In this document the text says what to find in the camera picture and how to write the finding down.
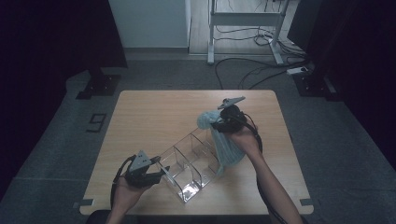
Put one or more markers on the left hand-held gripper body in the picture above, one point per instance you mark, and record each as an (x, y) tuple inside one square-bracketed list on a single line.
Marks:
[(138, 177)]

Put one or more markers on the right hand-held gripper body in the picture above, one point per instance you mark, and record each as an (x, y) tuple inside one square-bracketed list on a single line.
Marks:
[(233, 119)]

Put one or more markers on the light blue ribbed cloth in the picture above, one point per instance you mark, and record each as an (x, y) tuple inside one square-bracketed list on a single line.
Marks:
[(225, 149)]

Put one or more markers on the clear plastic divided organizer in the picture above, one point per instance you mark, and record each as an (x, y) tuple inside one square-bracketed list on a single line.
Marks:
[(186, 168)]

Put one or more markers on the person's left hand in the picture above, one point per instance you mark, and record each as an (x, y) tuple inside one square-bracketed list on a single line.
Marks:
[(126, 196)]

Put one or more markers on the person's right hand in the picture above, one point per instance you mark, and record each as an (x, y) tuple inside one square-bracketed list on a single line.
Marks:
[(247, 141)]

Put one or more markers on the person's dark clothing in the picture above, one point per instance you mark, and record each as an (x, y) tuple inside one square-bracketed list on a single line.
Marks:
[(96, 217)]

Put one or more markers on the grey tape strip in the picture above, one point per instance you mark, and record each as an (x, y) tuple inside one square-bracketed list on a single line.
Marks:
[(85, 202), (306, 202)]

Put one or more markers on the white power strip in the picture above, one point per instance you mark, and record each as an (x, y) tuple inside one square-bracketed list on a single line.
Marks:
[(297, 70)]

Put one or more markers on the black stand base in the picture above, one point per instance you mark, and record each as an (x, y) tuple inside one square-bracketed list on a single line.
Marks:
[(313, 85), (101, 85)]

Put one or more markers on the dark curtain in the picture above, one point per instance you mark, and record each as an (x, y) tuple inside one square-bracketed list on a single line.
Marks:
[(358, 62), (46, 62)]

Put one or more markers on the white metal desk frame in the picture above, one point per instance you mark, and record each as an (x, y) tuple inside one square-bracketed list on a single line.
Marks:
[(246, 18)]

